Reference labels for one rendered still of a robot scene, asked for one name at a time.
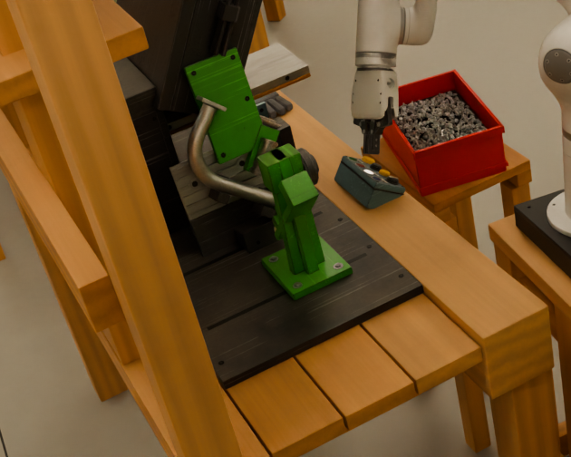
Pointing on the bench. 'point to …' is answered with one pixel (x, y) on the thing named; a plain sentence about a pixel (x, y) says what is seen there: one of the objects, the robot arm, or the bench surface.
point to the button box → (356, 184)
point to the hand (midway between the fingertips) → (371, 144)
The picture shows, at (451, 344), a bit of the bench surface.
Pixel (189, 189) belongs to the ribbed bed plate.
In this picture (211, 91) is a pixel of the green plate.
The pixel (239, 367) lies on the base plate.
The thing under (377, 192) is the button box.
